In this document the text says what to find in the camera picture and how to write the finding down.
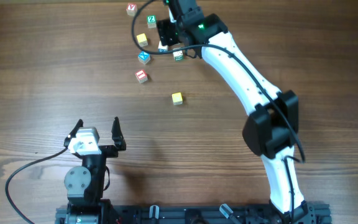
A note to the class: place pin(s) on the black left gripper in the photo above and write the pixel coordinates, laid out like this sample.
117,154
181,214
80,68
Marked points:
110,152

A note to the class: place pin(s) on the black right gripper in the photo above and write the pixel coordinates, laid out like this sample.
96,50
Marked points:
165,28

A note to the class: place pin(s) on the green J letter block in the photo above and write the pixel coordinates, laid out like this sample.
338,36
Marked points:
178,55

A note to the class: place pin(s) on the red I letter block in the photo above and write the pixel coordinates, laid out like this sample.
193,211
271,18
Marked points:
141,76

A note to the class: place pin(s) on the yellow O letter block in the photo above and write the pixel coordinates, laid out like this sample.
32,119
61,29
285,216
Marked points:
177,98

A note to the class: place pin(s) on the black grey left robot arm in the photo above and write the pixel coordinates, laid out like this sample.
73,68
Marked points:
85,183

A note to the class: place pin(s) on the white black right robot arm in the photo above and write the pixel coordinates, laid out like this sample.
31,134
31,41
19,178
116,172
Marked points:
271,130

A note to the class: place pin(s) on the blue 2 number block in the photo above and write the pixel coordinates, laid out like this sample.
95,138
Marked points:
162,48

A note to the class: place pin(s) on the green Z letter block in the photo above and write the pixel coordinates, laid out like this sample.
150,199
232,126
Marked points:
151,21

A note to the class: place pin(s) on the yellow top block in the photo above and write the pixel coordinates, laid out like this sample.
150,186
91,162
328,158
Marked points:
142,40

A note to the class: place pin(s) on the blue X letter block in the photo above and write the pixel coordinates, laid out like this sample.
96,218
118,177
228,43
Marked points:
144,57

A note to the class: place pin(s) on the red Y letter block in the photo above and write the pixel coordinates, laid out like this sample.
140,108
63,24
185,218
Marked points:
131,9

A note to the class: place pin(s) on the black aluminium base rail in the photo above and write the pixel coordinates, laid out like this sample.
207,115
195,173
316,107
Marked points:
308,213

